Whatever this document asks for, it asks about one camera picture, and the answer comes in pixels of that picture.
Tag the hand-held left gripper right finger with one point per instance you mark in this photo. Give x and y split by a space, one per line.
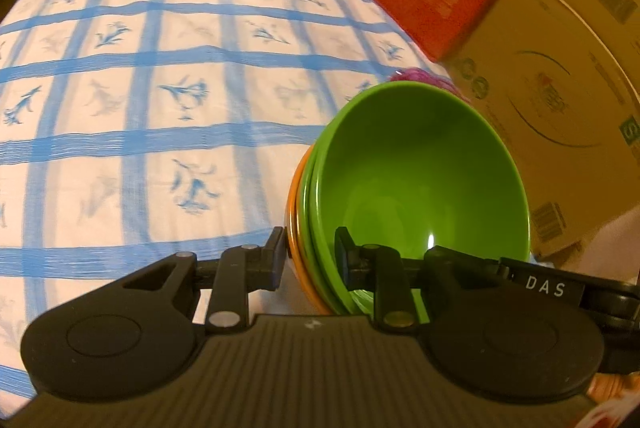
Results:
342 253

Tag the green bowl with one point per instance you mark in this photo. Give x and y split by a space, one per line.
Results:
420 167
312 218

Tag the orange bowl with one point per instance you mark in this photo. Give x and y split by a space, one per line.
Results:
295 228

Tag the blue checked tablecloth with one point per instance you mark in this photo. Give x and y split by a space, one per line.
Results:
150 107

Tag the purple patterned glass plate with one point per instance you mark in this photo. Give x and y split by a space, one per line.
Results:
425 77

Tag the brown cardboard box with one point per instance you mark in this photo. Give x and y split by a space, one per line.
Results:
555 72

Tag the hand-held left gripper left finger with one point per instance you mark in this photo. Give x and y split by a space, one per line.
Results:
275 258

